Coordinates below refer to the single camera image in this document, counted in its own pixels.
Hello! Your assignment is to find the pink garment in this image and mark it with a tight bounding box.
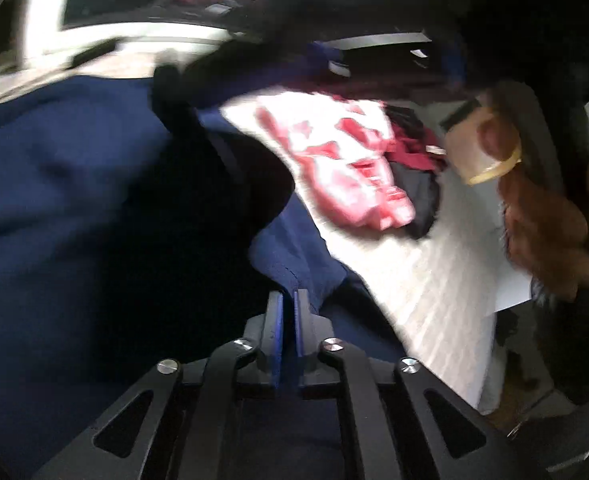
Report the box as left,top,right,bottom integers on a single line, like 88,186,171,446
254,91,416,232

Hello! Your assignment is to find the navy blue garment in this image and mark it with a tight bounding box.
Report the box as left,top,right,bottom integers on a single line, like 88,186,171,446
0,74,410,480

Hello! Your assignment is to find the maroon garment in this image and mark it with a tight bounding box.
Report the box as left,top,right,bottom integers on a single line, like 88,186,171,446
384,105,447,173

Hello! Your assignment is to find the person's right hand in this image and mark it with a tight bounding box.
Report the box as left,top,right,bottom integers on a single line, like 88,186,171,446
444,82,589,303

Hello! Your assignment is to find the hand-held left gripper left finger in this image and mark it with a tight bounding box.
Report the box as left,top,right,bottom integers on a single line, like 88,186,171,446
32,291,284,480

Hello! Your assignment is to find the pink plaid rug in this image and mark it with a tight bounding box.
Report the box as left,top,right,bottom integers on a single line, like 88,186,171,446
0,50,530,416

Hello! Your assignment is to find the white window frame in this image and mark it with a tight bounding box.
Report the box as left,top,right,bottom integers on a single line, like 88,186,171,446
0,0,235,81

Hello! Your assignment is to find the black garment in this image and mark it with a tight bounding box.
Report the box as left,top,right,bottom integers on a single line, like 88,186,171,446
389,160,442,240

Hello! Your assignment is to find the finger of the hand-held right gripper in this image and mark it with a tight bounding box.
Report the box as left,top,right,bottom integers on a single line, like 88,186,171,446
307,40,352,78
441,35,470,86

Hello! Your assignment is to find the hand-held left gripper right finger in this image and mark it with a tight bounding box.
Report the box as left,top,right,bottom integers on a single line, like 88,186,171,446
293,289,532,480

